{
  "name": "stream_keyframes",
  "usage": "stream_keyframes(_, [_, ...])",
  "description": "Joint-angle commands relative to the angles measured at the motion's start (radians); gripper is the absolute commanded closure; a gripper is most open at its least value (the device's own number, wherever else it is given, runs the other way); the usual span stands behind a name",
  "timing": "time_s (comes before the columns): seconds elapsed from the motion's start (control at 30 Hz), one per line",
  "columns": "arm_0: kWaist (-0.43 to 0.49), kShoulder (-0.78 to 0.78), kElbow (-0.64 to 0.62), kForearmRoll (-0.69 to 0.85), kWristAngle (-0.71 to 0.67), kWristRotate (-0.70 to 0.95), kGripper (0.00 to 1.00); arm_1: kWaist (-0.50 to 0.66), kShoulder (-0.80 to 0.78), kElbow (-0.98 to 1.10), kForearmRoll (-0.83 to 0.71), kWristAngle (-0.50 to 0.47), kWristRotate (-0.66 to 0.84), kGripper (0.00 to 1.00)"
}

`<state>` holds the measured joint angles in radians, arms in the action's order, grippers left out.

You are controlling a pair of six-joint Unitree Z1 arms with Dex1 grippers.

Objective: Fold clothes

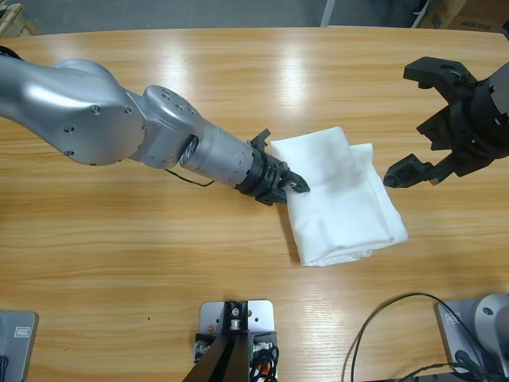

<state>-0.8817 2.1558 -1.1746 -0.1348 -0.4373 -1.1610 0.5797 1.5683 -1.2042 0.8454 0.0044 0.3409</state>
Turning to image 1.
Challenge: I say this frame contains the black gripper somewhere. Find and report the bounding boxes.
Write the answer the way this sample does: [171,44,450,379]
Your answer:
[383,63,509,189]
[238,145,312,208]

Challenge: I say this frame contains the dark printed box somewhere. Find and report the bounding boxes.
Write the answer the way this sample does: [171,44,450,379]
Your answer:
[449,0,506,32]

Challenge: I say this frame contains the dark camera post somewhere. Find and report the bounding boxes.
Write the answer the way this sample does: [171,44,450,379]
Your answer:
[185,301,251,382]

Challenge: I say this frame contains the thin black wire bundle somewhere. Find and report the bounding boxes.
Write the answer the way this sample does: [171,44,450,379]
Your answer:
[453,348,509,382]

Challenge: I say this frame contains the orange and black cable bunch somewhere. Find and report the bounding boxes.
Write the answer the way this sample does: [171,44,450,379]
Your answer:
[249,345,282,382]

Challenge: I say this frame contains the white upright pole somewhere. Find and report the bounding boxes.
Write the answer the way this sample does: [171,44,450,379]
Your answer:
[320,0,338,27]

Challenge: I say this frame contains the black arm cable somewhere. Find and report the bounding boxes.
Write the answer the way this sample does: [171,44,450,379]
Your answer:
[165,169,216,188]

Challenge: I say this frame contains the long black cable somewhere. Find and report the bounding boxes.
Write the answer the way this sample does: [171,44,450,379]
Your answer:
[344,293,438,382]

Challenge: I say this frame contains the brown cardboard box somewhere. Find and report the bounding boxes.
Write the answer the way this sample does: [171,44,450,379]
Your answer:
[421,0,468,29]

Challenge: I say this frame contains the white slanted leg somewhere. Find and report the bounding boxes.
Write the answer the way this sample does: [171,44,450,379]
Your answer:
[411,0,433,28]

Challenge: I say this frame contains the white t-shirt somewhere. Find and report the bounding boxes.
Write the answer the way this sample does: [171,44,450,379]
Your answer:
[270,126,410,267]

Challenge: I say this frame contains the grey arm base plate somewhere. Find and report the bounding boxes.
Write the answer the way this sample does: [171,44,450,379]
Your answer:
[0,310,40,382]
[433,298,509,376]

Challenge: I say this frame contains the thin twisted cable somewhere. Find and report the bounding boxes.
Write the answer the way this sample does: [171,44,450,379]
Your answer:
[397,361,454,382]

